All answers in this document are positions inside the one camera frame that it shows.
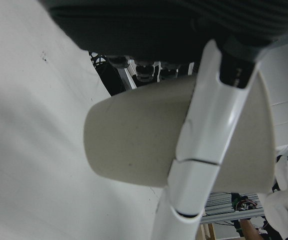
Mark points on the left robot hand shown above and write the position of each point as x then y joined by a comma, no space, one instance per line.
146,27

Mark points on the aluminium frame rail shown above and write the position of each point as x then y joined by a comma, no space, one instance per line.
219,207

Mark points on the beige cup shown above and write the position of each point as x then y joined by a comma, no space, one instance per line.
133,130

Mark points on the bystander forearm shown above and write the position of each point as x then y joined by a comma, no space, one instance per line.
249,230

